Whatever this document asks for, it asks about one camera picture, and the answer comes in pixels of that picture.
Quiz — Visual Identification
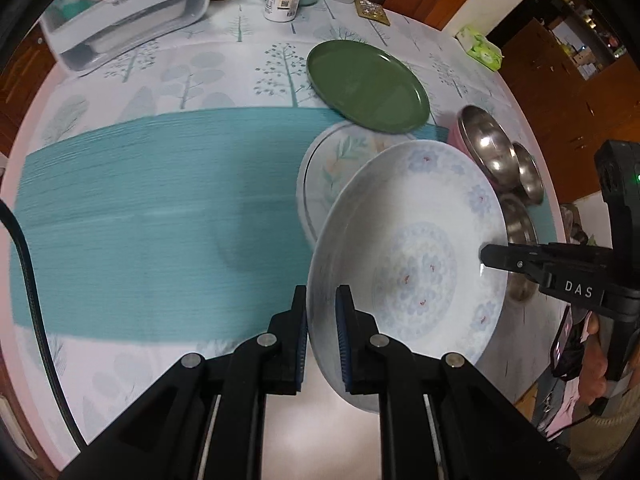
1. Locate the white plate blue floral print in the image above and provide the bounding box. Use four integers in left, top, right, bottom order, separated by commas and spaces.
306, 140, 510, 413

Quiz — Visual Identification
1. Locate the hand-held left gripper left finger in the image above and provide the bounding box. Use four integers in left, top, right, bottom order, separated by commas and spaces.
60, 285, 308, 480

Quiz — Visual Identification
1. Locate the wooden cabinet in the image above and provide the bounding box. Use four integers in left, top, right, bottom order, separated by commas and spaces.
487, 0, 640, 201

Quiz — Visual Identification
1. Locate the tree print tablecloth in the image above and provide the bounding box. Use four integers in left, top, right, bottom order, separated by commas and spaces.
0, 0, 566, 461

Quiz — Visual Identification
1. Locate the white plate orange floral rim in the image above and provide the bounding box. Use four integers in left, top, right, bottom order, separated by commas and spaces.
297, 121, 418, 251

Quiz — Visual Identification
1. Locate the steel bowl with pink outside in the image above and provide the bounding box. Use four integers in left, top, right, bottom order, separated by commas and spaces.
446, 105, 507, 195

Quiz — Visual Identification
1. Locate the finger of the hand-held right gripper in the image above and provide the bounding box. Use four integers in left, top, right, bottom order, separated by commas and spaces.
479, 242, 552, 283

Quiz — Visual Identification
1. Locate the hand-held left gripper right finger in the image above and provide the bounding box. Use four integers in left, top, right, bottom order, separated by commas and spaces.
335, 284, 583, 480

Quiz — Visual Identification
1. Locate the small steel bowl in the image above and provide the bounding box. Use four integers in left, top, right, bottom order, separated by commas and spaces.
512, 142, 545, 206

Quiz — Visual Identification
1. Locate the wide-rimmed steel bowl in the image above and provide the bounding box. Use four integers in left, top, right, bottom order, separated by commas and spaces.
500, 194, 540, 303

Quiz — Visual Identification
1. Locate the person's right hand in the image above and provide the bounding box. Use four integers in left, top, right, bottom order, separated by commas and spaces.
577, 312, 613, 406

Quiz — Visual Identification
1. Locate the green tissue pack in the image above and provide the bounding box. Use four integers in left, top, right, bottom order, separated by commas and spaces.
456, 25, 503, 72

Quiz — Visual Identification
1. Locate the clear plastic container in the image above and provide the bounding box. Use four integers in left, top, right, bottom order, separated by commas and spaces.
39, 0, 212, 77

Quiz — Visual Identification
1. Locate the black cable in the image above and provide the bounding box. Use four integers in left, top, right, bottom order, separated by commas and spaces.
0, 200, 88, 453

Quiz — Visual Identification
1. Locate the green plate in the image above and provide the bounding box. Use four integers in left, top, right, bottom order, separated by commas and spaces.
306, 40, 431, 135

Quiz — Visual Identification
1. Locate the teal table mat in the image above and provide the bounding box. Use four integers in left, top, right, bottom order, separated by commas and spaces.
10, 107, 558, 346

